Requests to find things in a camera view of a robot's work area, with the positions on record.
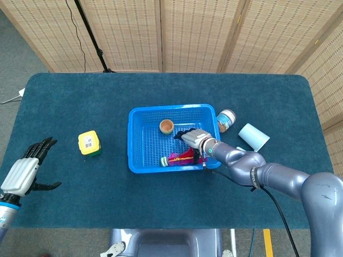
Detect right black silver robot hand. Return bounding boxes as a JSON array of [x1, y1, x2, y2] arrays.
[[173, 128, 215, 163]]

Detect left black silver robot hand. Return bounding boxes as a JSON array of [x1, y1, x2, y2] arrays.
[[0, 137, 62, 206]]

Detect colourful feather shuttlecock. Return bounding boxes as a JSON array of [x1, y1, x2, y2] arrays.
[[160, 149, 196, 168]]

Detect small orange stacking cups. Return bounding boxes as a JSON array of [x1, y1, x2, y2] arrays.
[[159, 119, 175, 134]]

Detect clear jar with blue label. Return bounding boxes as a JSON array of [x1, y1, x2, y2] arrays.
[[216, 108, 237, 133]]

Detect white mug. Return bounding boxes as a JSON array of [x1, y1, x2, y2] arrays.
[[235, 123, 271, 153]]

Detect green box with yellow lid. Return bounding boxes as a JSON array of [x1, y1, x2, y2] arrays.
[[78, 130, 102, 157]]

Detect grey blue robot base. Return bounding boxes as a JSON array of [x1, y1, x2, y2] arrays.
[[100, 229, 234, 257]]

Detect blue plastic mesh basket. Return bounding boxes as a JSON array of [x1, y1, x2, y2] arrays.
[[128, 103, 222, 174]]

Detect dark blue table carpet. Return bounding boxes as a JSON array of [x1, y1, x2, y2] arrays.
[[0, 72, 334, 230]]

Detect bamboo folding screen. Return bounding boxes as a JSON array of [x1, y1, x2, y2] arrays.
[[0, 0, 343, 172]]

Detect white floor strip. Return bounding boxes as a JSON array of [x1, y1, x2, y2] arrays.
[[230, 229, 238, 257]]

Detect yellow floor tape strip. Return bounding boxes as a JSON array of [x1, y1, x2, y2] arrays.
[[263, 229, 274, 257]]

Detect black tripod stand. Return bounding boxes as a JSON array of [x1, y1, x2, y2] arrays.
[[73, 0, 117, 73]]

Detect white power adapter with cable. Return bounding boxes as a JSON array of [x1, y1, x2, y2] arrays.
[[0, 87, 26, 104]]

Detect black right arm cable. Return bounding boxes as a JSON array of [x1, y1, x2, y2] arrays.
[[202, 160, 300, 257]]

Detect blue floor cable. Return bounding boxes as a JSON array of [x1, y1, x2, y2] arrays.
[[250, 229, 257, 257]]

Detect thin black hanging cable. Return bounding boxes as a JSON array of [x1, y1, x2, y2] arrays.
[[65, 0, 86, 72]]

